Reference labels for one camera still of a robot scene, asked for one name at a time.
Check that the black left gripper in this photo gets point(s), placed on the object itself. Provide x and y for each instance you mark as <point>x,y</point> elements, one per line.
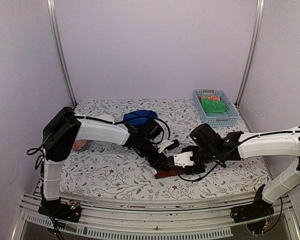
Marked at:
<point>158,162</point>

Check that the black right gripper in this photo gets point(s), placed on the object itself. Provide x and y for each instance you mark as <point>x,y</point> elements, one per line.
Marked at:
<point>193,171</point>

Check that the blue towel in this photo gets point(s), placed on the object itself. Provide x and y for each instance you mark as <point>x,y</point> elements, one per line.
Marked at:
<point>139,117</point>

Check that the dark red towel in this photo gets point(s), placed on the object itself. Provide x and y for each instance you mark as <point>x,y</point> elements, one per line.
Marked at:
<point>160,174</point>

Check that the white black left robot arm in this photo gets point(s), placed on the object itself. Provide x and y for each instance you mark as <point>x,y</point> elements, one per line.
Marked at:
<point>59,135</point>

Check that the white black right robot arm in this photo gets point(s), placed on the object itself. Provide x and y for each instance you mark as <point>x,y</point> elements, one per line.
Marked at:
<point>243,145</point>

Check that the light blue plastic basket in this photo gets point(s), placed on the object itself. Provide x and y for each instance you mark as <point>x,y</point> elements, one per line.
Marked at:
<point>226,119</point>

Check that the white bowl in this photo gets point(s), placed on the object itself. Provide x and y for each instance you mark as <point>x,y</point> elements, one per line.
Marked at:
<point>107,117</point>

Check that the green rolled towel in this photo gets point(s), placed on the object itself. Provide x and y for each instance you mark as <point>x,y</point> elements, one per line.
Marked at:
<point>210,106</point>

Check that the orange patterned rolled towel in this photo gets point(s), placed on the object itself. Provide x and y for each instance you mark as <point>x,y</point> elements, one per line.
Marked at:
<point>210,97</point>

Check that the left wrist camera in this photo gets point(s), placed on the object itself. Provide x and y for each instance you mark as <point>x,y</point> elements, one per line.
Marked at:
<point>167,145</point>

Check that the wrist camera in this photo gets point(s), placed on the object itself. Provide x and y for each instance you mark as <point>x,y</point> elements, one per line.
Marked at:
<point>183,160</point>
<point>167,145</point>

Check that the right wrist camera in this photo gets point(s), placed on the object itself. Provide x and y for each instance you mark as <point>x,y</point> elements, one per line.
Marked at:
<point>183,160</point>

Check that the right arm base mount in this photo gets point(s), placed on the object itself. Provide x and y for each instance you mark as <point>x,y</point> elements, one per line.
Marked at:
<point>258,214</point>

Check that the aluminium front table rail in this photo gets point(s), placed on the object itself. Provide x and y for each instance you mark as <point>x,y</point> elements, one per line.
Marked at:
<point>193,219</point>

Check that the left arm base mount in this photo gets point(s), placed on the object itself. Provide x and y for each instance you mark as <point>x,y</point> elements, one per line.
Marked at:
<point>69,211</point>

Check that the right aluminium frame post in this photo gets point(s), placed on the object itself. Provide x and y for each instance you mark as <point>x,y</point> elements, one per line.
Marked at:
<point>256,28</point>

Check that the aluminium frame post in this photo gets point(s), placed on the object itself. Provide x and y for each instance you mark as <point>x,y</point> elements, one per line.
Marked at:
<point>51,7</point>
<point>256,28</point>

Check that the left aluminium frame post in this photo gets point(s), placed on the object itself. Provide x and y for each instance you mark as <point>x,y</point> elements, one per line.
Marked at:
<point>51,7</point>

